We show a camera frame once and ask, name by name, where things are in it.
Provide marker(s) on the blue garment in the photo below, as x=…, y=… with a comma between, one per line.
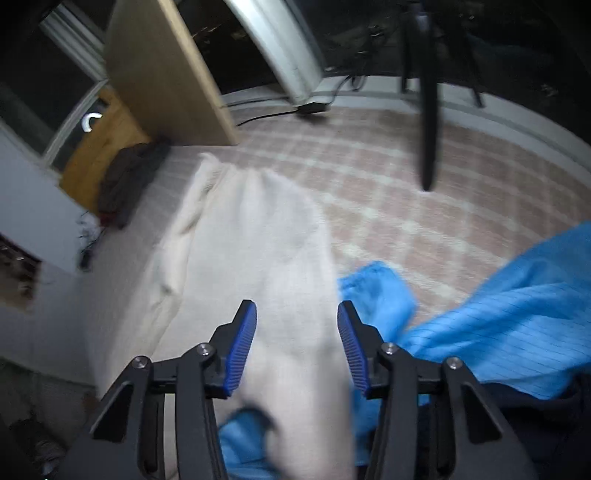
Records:
x=508, y=323

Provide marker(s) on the black power adapter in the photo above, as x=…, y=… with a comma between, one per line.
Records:
x=313, y=107

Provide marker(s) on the brown garment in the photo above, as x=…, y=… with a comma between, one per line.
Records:
x=122, y=180

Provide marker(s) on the pine plank panel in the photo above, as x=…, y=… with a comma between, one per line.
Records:
x=92, y=157

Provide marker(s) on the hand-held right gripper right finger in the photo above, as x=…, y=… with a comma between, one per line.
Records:
x=353, y=350

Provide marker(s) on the light wood board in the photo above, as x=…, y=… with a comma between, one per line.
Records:
x=166, y=78

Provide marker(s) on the cream knit sweater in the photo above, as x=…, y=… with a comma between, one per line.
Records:
x=254, y=240

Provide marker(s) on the black garment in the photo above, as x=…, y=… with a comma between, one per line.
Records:
x=554, y=434

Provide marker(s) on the plaid woven rug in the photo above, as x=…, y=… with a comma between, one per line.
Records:
x=392, y=194

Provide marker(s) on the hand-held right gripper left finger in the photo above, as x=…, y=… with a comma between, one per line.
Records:
x=240, y=350

